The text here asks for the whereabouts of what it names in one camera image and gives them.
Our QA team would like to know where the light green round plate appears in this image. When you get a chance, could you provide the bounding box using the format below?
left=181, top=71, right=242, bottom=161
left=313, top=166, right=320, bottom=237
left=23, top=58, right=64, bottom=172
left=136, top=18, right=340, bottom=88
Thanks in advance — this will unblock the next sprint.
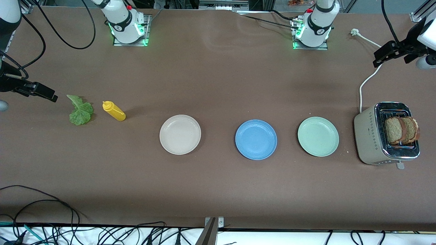
left=297, top=117, right=340, bottom=157

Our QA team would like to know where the teal cable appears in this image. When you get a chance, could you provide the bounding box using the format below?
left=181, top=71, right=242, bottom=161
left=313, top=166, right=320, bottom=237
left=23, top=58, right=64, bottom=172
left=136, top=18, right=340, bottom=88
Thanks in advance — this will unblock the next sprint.
left=0, top=222, right=45, bottom=244

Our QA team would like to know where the thin black base cable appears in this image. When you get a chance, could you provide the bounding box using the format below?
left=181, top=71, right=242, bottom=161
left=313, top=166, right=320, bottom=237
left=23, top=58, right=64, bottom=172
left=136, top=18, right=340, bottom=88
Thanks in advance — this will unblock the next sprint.
left=238, top=13, right=300, bottom=29
left=269, top=10, right=297, bottom=21

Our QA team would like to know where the blue round plate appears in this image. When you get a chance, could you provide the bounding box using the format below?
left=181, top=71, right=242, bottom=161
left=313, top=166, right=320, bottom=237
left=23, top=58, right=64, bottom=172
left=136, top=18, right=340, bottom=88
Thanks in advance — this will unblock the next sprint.
left=235, top=119, right=278, bottom=160

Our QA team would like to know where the yellow squeeze bottle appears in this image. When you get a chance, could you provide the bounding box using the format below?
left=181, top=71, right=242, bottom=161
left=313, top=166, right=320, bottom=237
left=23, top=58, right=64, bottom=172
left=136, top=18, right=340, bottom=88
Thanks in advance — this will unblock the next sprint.
left=102, top=101, right=126, bottom=121

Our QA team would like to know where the green lettuce leaf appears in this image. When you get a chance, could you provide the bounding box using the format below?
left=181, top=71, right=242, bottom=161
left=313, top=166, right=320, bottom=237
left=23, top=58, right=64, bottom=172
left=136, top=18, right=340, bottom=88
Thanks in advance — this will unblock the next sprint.
left=66, top=95, right=94, bottom=126

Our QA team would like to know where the grey metal box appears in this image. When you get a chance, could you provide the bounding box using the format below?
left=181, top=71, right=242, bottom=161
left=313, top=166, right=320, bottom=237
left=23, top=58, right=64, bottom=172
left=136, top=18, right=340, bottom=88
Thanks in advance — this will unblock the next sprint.
left=199, top=0, right=249, bottom=11

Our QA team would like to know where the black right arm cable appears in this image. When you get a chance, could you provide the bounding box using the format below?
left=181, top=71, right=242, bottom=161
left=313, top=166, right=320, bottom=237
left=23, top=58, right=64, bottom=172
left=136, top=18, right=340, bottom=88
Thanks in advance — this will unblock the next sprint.
left=0, top=0, right=96, bottom=80

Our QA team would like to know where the grey metal pole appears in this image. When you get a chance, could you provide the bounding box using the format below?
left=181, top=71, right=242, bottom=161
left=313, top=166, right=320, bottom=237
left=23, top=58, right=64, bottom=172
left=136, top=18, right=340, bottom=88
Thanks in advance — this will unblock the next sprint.
left=194, top=218, right=218, bottom=245

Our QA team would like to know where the brown bread slice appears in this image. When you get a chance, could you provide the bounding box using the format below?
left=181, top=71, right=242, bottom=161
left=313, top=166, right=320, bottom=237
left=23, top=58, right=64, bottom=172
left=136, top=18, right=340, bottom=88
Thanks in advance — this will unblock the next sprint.
left=404, top=117, right=420, bottom=143
left=385, top=116, right=407, bottom=145

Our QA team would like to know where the beige chrome toaster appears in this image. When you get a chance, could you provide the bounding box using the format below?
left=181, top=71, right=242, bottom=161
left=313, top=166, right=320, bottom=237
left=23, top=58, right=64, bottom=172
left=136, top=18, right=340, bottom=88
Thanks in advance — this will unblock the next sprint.
left=354, top=101, right=420, bottom=170

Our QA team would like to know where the beige round plate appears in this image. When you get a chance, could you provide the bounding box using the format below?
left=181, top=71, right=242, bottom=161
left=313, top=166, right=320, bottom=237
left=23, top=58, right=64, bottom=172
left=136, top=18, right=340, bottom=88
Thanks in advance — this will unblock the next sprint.
left=159, top=115, right=202, bottom=155

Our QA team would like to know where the black plug cable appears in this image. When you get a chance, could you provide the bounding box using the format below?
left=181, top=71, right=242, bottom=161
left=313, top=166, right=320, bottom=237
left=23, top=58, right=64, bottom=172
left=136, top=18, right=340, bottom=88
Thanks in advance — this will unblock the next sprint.
left=170, top=227, right=192, bottom=245
left=87, top=222, right=167, bottom=245

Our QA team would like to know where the white toaster power cord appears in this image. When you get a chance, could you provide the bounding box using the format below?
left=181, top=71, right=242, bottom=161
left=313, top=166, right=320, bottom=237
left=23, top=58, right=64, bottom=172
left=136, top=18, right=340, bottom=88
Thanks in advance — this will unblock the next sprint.
left=351, top=29, right=385, bottom=113

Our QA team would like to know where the black looped floor cable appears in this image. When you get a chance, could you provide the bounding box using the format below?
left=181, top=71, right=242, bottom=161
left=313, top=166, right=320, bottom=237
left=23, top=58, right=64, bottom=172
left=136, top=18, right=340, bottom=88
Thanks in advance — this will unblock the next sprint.
left=0, top=185, right=90, bottom=226
left=13, top=199, right=75, bottom=245

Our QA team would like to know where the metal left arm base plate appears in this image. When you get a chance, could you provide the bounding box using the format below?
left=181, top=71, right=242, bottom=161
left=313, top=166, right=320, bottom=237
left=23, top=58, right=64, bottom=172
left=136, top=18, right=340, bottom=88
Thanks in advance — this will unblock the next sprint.
left=292, top=19, right=329, bottom=51

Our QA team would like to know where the silver mounting bracket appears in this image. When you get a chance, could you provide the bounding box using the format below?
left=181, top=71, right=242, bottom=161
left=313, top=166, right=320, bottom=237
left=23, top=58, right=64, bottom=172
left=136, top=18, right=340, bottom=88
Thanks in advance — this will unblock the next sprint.
left=204, top=217, right=224, bottom=228

